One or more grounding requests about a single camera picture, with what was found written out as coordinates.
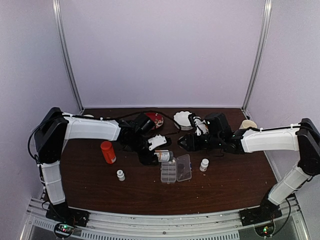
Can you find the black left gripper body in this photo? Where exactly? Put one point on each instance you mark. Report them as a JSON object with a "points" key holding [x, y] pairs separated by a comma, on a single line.
{"points": [[136, 145]]}

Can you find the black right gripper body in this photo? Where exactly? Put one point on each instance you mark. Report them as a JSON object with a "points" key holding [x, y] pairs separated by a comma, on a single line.
{"points": [[214, 142]]}

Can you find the grey cap pill bottle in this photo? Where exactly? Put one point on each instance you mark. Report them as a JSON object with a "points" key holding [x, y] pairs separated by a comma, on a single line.
{"points": [[164, 155]]}

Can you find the clear plastic pill organizer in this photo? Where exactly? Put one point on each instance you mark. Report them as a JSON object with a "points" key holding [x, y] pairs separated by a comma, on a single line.
{"points": [[177, 170]]}

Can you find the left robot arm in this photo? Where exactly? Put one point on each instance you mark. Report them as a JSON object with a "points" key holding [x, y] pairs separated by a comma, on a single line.
{"points": [[58, 128]]}

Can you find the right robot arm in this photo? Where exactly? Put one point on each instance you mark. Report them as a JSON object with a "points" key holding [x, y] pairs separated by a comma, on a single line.
{"points": [[302, 137]]}

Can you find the orange pill bottle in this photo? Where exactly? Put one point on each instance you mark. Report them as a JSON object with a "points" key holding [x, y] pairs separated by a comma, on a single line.
{"points": [[108, 152]]}

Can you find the cream ribbed mug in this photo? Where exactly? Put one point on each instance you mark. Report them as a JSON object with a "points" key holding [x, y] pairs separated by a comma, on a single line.
{"points": [[247, 124]]}

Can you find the small white pill bottle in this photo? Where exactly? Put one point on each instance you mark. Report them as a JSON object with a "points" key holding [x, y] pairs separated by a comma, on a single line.
{"points": [[204, 165]]}

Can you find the red floral plate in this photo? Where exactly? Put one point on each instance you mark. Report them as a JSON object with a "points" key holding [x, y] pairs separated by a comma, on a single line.
{"points": [[156, 118]]}

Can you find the small white dropper bottle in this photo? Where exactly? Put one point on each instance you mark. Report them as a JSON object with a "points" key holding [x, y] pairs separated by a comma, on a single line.
{"points": [[120, 175]]}

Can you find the white scalloped bowl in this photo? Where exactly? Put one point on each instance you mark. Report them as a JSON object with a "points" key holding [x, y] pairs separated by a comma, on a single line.
{"points": [[182, 120]]}

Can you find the white ceramic bowl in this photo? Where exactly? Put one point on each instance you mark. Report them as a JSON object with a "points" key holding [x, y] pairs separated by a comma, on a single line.
{"points": [[88, 116]]}

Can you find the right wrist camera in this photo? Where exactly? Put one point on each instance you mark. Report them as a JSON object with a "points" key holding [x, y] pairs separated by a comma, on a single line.
{"points": [[199, 124]]}

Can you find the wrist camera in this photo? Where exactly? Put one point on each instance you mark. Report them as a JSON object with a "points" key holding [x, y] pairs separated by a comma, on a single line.
{"points": [[199, 124], [156, 141]]}

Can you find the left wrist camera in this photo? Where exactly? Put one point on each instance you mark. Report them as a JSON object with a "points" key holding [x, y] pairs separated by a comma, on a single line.
{"points": [[156, 141]]}

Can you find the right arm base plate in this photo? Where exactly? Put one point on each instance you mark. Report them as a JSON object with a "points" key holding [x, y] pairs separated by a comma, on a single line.
{"points": [[260, 214]]}

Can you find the aluminium front rail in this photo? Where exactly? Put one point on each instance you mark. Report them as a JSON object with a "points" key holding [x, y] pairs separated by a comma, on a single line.
{"points": [[224, 225]]}

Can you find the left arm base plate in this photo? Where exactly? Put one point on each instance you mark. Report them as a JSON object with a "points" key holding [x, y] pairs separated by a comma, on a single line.
{"points": [[63, 213]]}

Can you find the right aluminium frame post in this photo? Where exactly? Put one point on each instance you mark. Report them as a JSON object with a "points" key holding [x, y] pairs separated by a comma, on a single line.
{"points": [[264, 30]]}

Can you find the aluminium frame post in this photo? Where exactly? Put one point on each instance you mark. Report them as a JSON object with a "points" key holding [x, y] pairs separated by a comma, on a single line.
{"points": [[65, 53], [264, 30]]}

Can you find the left aluminium frame post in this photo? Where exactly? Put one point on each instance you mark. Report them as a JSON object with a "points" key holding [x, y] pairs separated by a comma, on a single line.
{"points": [[65, 53]]}

